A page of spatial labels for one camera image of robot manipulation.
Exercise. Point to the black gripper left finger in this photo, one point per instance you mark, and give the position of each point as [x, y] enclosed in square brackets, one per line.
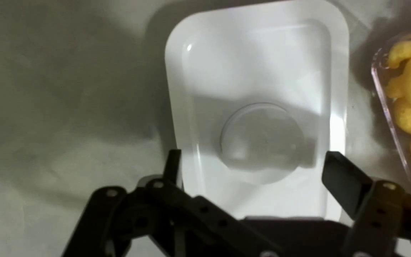
[201, 214]

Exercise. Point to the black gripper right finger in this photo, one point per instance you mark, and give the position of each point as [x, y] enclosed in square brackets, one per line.
[382, 208]

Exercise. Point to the white rounded box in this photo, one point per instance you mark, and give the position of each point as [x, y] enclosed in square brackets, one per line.
[253, 71]

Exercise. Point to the clear plastic storage jar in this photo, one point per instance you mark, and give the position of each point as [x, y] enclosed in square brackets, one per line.
[379, 80]

